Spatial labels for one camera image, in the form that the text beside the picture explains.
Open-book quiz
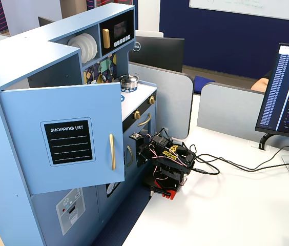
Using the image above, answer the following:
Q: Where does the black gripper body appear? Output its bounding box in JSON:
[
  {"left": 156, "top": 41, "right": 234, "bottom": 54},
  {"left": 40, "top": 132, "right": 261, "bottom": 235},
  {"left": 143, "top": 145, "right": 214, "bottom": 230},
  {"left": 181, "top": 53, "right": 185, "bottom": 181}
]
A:
[{"left": 137, "top": 137, "right": 158, "bottom": 161}]

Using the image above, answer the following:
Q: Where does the red and black clamp base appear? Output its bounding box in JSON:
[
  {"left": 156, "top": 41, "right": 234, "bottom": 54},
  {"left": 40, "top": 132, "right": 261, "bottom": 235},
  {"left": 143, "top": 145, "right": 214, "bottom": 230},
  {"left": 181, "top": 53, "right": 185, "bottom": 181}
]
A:
[{"left": 142, "top": 176, "right": 184, "bottom": 201}]

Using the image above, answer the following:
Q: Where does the grey rounded desk divider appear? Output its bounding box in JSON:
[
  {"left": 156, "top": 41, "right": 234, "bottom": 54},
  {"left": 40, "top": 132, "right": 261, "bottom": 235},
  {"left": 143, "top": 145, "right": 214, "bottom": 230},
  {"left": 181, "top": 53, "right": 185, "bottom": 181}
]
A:
[
  {"left": 196, "top": 82, "right": 266, "bottom": 142},
  {"left": 128, "top": 61, "right": 195, "bottom": 140}
]

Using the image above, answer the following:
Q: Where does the steel toy pot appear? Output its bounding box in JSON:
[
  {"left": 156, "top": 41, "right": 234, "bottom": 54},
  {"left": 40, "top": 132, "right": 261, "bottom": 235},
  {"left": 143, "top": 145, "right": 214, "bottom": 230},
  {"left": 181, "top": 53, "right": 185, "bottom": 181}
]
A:
[{"left": 112, "top": 73, "right": 140, "bottom": 90}]

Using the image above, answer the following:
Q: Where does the blue chair seat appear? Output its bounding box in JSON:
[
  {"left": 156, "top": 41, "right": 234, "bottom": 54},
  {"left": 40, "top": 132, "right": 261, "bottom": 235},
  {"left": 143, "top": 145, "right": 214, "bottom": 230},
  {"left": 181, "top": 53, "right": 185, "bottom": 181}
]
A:
[{"left": 193, "top": 75, "right": 216, "bottom": 94}]

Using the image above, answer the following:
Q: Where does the black Dell monitor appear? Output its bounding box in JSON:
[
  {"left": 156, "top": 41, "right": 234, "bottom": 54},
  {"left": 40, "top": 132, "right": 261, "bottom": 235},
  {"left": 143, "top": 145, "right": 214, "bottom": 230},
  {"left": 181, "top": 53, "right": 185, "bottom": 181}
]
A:
[{"left": 128, "top": 35, "right": 185, "bottom": 73}]

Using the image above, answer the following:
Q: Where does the blue shopping list door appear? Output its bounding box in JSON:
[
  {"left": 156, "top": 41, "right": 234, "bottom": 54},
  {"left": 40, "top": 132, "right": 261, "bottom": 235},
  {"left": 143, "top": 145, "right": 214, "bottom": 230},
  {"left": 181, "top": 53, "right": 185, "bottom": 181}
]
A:
[{"left": 0, "top": 81, "right": 126, "bottom": 195}]

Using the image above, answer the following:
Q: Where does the white panel behind monitor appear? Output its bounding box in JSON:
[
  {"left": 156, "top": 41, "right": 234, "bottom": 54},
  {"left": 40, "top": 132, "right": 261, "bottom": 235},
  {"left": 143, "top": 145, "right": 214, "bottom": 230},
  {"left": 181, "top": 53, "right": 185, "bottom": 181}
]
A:
[{"left": 135, "top": 30, "right": 164, "bottom": 38}]

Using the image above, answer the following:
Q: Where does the white plates stack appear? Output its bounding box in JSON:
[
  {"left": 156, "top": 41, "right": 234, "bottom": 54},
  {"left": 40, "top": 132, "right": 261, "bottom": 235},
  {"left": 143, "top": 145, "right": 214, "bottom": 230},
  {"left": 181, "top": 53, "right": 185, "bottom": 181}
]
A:
[{"left": 79, "top": 33, "right": 98, "bottom": 64}]

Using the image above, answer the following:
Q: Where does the black toy microwave door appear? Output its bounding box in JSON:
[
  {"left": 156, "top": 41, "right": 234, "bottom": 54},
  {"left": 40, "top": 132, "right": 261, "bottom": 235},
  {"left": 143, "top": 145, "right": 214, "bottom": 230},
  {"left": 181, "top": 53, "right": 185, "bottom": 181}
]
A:
[{"left": 99, "top": 11, "right": 134, "bottom": 57}]

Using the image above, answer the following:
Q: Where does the blue toy kitchen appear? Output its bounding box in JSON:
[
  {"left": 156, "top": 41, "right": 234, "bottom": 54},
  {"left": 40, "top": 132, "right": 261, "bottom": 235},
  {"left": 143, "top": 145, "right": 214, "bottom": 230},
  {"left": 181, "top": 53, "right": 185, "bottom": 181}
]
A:
[{"left": 0, "top": 4, "right": 158, "bottom": 246}]

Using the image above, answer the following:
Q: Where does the lit computer monitor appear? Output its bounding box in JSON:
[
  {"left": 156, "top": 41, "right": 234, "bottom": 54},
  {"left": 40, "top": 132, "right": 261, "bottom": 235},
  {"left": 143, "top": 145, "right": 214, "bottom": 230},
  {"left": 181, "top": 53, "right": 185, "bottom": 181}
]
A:
[{"left": 254, "top": 43, "right": 289, "bottom": 142}]

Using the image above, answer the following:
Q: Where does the whiteboard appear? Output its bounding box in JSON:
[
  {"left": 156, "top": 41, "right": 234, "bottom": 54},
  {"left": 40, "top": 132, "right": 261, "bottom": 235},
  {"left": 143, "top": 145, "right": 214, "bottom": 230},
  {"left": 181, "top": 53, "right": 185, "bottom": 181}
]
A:
[{"left": 189, "top": 0, "right": 289, "bottom": 23}]

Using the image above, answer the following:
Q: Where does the gold cabinet handle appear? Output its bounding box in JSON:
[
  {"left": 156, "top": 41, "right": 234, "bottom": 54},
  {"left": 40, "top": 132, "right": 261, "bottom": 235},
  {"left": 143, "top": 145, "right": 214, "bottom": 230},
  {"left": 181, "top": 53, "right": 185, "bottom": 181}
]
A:
[{"left": 126, "top": 145, "right": 134, "bottom": 167}]

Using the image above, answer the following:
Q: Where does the gold oven handle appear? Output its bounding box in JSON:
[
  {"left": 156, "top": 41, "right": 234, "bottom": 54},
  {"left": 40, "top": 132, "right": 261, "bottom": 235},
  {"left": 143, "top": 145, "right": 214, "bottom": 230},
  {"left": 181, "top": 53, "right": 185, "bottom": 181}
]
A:
[{"left": 137, "top": 113, "right": 152, "bottom": 127}]

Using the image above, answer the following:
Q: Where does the long gold door handle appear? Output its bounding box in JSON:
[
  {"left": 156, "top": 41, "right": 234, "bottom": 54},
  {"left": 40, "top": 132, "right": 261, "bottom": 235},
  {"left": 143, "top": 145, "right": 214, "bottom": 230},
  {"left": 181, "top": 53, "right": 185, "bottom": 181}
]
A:
[{"left": 109, "top": 133, "right": 116, "bottom": 171}]

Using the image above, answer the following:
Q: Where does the black looped cable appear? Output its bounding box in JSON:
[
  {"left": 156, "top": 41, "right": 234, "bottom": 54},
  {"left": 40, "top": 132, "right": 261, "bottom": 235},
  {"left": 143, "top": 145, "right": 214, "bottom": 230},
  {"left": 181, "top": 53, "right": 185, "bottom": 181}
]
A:
[{"left": 191, "top": 161, "right": 289, "bottom": 176}]

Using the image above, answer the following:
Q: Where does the black cable to monitor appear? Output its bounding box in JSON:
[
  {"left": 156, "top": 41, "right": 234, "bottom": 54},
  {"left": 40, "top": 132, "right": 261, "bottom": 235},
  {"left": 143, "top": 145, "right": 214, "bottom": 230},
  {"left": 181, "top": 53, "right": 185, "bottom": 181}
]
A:
[{"left": 195, "top": 142, "right": 289, "bottom": 172}]

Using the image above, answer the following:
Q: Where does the white desk cable port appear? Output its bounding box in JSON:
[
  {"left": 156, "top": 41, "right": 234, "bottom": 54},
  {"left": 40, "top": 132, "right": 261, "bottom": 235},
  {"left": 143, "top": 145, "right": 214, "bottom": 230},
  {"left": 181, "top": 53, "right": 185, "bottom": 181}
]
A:
[{"left": 250, "top": 140, "right": 271, "bottom": 152}]

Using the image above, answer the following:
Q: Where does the gold microwave handle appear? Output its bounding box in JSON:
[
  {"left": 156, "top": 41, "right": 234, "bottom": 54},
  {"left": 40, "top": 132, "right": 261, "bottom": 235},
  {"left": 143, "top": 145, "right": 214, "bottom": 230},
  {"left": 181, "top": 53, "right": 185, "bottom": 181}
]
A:
[{"left": 102, "top": 28, "right": 111, "bottom": 49}]

